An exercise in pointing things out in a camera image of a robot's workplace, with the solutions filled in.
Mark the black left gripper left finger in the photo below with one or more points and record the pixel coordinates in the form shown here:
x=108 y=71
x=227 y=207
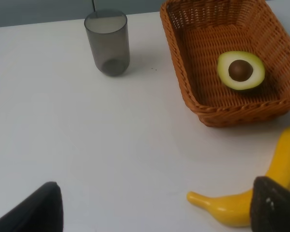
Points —
x=42 y=211

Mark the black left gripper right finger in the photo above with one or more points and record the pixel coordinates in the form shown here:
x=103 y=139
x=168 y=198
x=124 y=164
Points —
x=270 y=206

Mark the halved avocado with pit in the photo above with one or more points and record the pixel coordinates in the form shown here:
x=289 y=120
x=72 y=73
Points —
x=240 y=70

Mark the brown wicker basket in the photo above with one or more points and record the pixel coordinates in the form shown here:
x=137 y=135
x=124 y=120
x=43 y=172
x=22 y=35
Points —
x=198 y=31

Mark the yellow banana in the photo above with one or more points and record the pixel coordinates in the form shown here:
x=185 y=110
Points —
x=233 y=210

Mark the grey translucent plastic cup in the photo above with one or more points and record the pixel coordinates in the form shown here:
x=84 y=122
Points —
x=107 y=32

